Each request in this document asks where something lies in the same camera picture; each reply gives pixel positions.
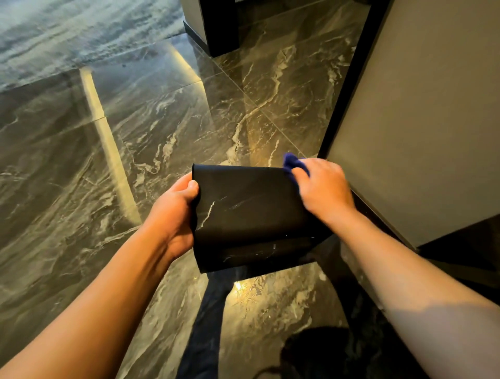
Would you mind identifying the person's right hand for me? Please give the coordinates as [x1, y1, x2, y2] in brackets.
[291, 157, 357, 231]

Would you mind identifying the person's left hand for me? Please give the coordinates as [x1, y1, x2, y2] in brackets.
[142, 171, 200, 262]

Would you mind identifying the blue cleaning cloth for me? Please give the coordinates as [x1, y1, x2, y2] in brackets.
[282, 153, 310, 185]

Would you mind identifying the black square waste bin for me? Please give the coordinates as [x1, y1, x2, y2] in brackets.
[191, 163, 333, 274]

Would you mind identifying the person's right forearm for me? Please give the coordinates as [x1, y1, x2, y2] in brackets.
[332, 210, 500, 379]

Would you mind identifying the person's left forearm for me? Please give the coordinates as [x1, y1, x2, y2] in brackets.
[0, 226, 177, 379]

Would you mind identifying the grey patterned carpet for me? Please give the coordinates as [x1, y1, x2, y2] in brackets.
[0, 0, 186, 93]

